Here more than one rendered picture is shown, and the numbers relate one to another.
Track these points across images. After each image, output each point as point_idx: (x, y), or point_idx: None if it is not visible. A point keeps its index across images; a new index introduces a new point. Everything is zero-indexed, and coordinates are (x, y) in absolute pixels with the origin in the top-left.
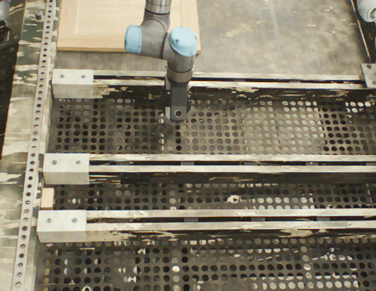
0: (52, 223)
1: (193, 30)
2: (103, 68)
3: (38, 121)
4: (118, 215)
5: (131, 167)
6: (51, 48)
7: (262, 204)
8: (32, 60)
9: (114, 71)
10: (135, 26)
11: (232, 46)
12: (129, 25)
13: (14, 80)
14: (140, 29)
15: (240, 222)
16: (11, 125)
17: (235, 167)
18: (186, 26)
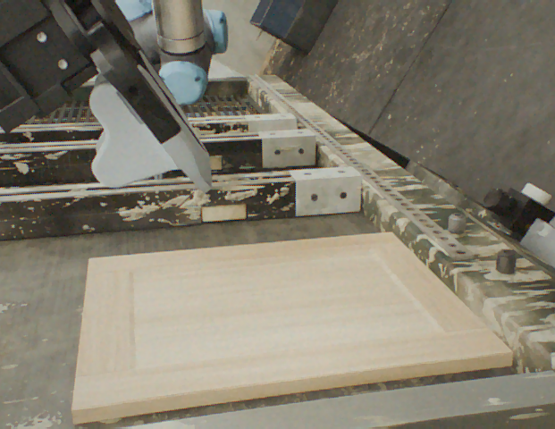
0: (279, 115)
1: (121, 1)
2: (290, 233)
3: (345, 155)
4: (213, 121)
5: (206, 136)
6: (391, 206)
7: None
8: (408, 193)
9: (258, 181)
10: (213, 12)
11: (3, 289)
12: (222, 14)
13: (416, 178)
14: (203, 9)
15: (74, 124)
16: (378, 155)
17: (66, 143)
18: (130, 0)
